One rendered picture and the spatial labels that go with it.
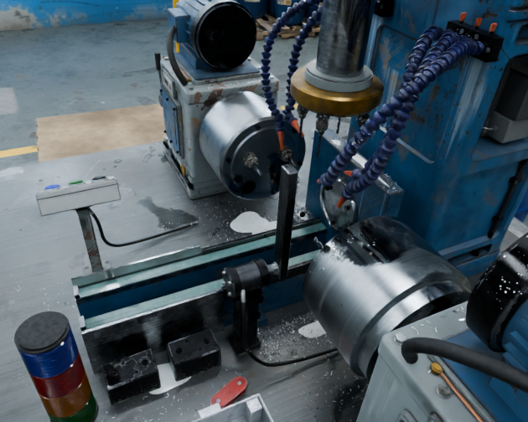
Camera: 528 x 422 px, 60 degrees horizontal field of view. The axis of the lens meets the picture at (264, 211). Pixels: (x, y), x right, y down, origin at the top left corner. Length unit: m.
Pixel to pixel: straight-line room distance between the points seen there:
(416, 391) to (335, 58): 0.56
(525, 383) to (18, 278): 1.13
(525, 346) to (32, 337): 0.54
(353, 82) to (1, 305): 0.94
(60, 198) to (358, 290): 0.67
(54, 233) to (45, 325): 0.83
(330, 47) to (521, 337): 0.56
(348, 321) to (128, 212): 0.87
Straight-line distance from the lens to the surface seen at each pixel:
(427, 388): 0.63
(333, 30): 0.86
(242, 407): 0.60
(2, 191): 1.66
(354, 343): 0.77
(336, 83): 0.86
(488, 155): 1.06
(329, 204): 1.14
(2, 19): 6.34
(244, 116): 1.16
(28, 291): 1.28
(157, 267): 1.08
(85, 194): 1.09
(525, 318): 0.56
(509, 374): 0.52
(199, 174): 1.42
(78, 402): 0.69
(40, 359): 0.60
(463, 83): 0.94
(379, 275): 0.76
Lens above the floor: 1.66
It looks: 37 degrees down
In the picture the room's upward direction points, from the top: 3 degrees clockwise
